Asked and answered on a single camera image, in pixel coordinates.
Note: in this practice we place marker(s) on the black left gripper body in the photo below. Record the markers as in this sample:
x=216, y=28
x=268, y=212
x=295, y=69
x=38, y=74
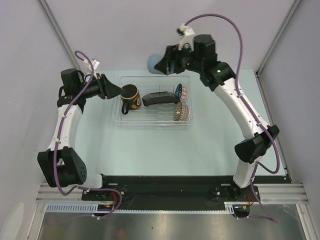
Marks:
x=95, y=88

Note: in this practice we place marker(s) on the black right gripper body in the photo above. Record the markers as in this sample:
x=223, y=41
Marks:
x=183, y=60

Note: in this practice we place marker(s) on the light blue cup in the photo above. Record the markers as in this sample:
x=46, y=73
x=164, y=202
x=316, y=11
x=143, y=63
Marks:
x=152, y=60

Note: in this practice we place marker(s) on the black skull mug red inside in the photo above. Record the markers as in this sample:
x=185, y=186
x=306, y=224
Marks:
x=131, y=99

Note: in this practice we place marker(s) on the black yellow square plate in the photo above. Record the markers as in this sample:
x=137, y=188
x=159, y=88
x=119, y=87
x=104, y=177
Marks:
x=163, y=97

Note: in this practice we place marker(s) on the brown lattice pattern bowl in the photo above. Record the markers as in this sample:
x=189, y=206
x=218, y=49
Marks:
x=181, y=112

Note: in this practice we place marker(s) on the blue triangle pattern bowl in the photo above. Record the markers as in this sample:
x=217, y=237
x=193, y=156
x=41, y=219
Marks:
x=181, y=92

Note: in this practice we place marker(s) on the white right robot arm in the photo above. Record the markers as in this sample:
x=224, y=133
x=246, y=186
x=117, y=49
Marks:
x=200, y=56

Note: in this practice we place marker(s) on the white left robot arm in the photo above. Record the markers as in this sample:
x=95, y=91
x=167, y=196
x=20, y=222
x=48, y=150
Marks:
x=60, y=164

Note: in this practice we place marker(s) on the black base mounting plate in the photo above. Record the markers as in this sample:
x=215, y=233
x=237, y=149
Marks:
x=215, y=188

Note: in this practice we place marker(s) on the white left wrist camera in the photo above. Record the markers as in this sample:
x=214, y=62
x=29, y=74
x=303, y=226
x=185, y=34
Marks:
x=92, y=66

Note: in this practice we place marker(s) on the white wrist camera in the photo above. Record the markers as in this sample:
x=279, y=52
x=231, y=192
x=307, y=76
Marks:
x=187, y=37
x=92, y=66

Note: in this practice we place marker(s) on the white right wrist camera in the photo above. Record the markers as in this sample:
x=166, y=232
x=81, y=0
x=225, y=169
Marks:
x=187, y=37

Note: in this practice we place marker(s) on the white wire dish rack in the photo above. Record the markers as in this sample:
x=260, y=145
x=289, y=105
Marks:
x=159, y=116

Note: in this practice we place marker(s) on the aluminium frame rail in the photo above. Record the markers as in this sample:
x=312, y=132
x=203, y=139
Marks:
x=53, y=23

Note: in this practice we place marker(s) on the white slotted cable duct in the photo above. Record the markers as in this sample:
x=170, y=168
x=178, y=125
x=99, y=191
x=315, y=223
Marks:
x=90, y=208

